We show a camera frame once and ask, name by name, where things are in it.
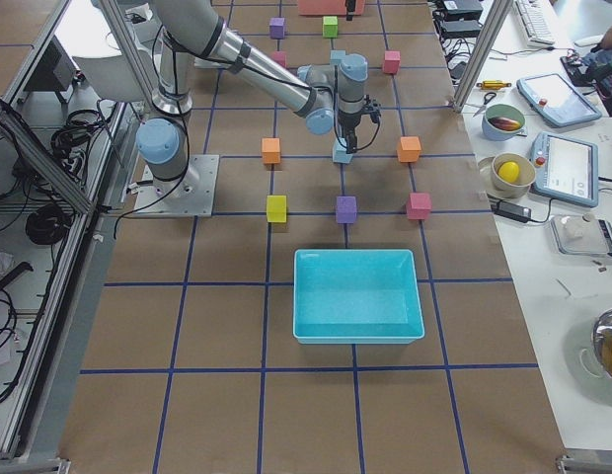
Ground light blue foam block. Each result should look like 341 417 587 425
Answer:
330 49 346 66

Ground yellow foam block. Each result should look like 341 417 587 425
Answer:
266 195 288 223

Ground pink foam block far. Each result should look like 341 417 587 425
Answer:
382 50 401 75

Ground orange foam block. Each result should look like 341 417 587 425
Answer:
261 137 281 165
397 136 422 163

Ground turquoise plastic tray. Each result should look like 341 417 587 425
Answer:
293 249 425 345

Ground purple foam block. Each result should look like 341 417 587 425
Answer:
268 17 286 40
336 196 358 224

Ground aluminium frame post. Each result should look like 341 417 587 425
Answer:
452 0 511 113

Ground gold metal cylinder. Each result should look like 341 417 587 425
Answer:
476 80 512 91

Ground blue teach pendant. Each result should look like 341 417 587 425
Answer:
530 132 599 208
516 73 601 128

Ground kitchen scale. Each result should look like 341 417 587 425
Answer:
551 214 612 258

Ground pink foam block near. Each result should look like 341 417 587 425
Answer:
270 50 287 68

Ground green foam block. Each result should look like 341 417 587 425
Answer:
322 16 339 39

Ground steel bowl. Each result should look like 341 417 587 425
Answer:
591 308 612 380

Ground cream bowl with lemon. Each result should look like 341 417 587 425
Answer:
491 153 536 198

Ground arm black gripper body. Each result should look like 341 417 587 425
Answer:
338 96 381 141

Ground green bowl with fruit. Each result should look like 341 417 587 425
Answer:
482 104 525 141

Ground pink plastic tray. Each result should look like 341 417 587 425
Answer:
297 0 365 17

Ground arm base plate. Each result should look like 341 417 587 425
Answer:
133 154 220 217

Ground black scissors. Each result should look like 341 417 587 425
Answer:
474 91 497 117

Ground pink foam block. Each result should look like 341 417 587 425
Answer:
406 193 432 220
270 50 287 68
382 50 401 75

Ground black power adapter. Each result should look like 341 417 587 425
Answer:
491 199 531 223

